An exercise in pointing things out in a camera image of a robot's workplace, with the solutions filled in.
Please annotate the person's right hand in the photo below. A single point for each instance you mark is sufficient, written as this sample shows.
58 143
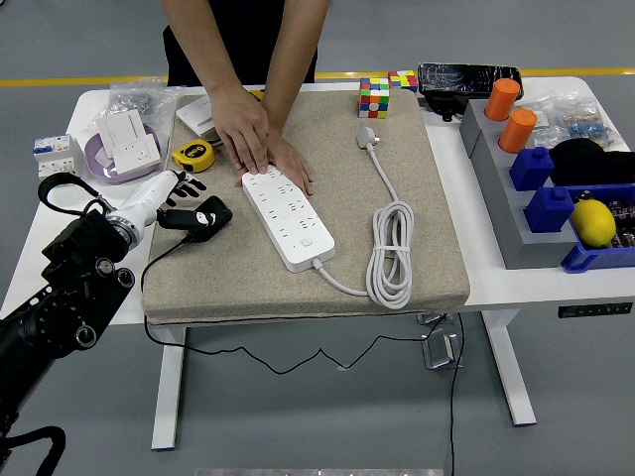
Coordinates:
243 129

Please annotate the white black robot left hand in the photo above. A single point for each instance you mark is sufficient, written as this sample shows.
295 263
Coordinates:
146 196

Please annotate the person's left hand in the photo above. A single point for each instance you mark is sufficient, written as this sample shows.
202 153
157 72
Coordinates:
292 166

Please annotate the white power strip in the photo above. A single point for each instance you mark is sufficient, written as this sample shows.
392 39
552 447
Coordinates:
292 233

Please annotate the black plug adapter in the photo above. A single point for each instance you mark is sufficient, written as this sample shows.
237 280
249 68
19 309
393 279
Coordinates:
224 210

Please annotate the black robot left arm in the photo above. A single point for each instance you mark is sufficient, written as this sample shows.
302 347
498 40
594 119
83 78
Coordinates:
49 307

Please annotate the person's left forearm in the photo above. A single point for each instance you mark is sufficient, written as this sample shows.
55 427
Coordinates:
292 64

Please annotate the yellow black tape measure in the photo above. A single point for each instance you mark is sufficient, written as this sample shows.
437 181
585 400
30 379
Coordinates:
193 156
255 93

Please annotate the purple bowl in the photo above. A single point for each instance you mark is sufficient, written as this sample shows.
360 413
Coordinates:
96 168

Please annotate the grey-brown fabric mat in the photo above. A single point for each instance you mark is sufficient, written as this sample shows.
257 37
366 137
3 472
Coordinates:
347 198

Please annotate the clear bag of screws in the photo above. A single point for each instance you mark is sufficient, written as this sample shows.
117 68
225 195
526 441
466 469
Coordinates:
134 101

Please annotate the white circuit breaker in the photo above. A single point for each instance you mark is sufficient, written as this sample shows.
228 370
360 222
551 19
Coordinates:
54 158

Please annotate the person's torso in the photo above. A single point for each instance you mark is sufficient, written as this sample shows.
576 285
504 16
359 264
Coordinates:
253 30

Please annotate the large colourful puzzle cube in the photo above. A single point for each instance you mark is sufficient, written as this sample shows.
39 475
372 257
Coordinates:
374 99

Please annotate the small colourful puzzle cube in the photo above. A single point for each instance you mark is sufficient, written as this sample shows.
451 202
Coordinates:
404 80

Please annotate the black plastic-wrapped device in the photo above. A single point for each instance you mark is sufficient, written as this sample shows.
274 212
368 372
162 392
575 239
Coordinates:
461 79

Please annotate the white table leg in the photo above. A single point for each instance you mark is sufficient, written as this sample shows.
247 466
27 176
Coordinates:
168 392
511 372

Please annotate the orange cylinder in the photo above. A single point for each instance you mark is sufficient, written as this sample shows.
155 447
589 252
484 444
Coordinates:
502 101
517 133

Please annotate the large grey block holder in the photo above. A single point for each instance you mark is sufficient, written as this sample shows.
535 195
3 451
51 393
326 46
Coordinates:
511 228

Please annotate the blue block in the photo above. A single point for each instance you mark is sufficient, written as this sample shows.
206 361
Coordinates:
548 213
532 171

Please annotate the clear bags of components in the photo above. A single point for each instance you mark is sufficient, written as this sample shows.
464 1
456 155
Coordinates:
578 121

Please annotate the yellow lemon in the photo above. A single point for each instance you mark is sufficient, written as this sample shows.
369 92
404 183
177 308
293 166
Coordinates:
593 223

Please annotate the blue plastic bin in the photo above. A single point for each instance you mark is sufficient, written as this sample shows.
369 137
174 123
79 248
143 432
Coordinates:
595 260

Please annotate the black table control panel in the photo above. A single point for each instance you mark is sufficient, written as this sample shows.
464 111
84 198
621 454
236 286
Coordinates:
595 311

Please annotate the dark circuit boards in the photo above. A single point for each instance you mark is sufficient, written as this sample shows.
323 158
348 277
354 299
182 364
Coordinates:
626 218

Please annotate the white wall socket panel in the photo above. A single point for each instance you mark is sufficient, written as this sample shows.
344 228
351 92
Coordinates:
138 154

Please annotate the white wall switch panel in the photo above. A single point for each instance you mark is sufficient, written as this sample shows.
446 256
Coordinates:
196 114

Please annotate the small silver metal bracket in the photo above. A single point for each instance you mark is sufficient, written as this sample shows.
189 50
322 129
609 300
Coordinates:
431 319

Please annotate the large silver metal bracket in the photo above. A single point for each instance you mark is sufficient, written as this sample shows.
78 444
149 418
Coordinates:
439 349

